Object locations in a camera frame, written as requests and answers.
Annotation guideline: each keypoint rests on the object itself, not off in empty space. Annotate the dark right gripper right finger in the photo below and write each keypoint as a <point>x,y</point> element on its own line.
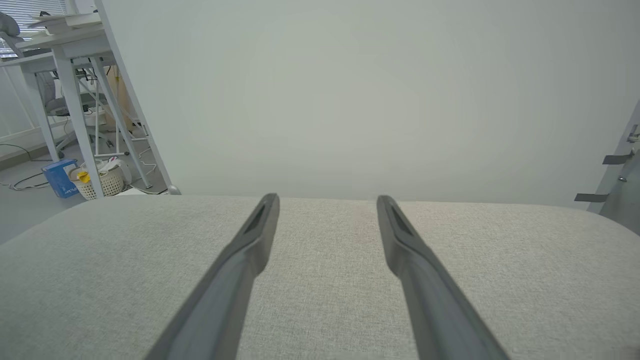
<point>430,290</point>

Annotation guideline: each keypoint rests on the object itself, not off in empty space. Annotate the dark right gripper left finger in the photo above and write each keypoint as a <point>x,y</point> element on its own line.
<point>225,290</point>

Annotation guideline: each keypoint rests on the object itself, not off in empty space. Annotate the grey metal panel foot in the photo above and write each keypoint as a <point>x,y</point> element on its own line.
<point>174,190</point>

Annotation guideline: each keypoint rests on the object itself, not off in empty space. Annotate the white woven laundry basket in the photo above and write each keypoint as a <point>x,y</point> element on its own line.
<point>107,185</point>

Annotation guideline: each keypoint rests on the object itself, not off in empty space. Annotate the white clothes in basket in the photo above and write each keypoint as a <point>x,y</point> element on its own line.
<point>114,165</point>

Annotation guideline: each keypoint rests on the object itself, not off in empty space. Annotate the yellow item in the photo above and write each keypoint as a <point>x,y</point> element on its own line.
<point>83,177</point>

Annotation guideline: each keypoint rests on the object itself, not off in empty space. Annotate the blue box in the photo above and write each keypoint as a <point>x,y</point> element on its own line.
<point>59,179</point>

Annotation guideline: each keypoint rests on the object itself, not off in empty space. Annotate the large white partition panel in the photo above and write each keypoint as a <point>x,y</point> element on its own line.
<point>350,100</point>

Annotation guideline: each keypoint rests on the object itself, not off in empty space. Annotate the grey side partition panel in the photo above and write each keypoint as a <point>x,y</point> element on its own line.
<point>622,200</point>

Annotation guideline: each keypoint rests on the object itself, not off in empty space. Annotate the tan wooden board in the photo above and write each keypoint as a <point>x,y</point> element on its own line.
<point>120,95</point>

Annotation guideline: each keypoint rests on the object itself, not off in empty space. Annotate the grey office chair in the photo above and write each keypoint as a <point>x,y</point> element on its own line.
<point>52,102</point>

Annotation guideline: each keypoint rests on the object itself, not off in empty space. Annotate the white desk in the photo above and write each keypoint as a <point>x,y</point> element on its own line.
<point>27,62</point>
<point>70,45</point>

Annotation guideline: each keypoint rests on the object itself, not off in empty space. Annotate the stack of white papers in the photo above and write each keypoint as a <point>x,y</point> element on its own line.
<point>65,22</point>

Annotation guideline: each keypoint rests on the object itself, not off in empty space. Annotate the window blinds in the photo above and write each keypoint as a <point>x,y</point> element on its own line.
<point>30,10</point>

